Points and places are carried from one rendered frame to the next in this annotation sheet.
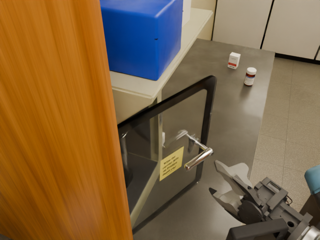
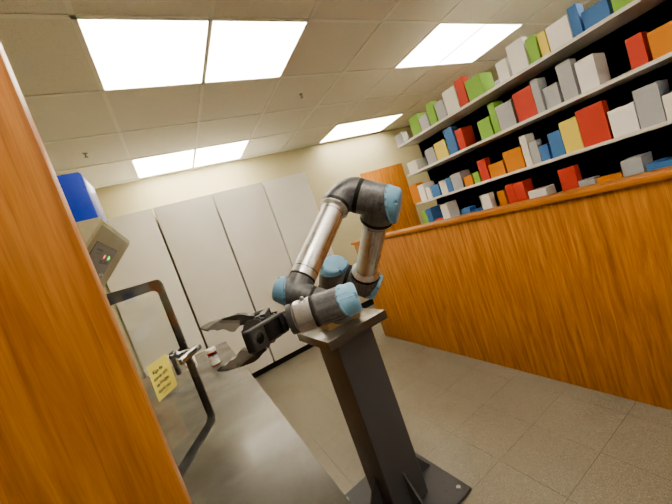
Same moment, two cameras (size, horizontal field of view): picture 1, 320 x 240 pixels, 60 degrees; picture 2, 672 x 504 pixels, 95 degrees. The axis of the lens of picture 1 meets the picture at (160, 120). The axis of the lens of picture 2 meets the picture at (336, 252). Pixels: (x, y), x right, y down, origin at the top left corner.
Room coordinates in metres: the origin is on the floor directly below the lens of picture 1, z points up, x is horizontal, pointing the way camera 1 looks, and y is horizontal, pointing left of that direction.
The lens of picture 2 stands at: (-0.32, 0.18, 1.37)
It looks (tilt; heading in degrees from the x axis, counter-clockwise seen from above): 4 degrees down; 311
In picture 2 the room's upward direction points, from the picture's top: 19 degrees counter-clockwise
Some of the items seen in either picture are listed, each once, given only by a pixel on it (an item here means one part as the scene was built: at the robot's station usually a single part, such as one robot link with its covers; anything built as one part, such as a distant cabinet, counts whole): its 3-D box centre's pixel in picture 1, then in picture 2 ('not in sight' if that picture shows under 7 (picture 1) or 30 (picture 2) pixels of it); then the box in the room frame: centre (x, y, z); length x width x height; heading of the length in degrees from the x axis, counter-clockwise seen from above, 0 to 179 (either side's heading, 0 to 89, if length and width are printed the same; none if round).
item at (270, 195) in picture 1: (273, 214); (271, 325); (0.30, -0.23, 1.20); 0.12 x 0.09 x 0.08; 40
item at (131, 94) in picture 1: (158, 63); (94, 262); (0.45, 0.00, 1.46); 0.32 x 0.11 x 0.10; 158
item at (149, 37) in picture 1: (138, 30); (63, 209); (0.38, 0.03, 1.56); 0.10 x 0.10 x 0.09; 68
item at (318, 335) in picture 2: not in sight; (340, 325); (0.68, -0.84, 0.92); 0.32 x 0.32 x 0.04; 71
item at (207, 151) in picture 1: (195, 155); (183, 356); (0.45, -0.09, 1.20); 0.10 x 0.05 x 0.03; 131
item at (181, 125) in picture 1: (165, 165); (155, 379); (0.43, -0.01, 1.19); 0.30 x 0.01 x 0.40; 131
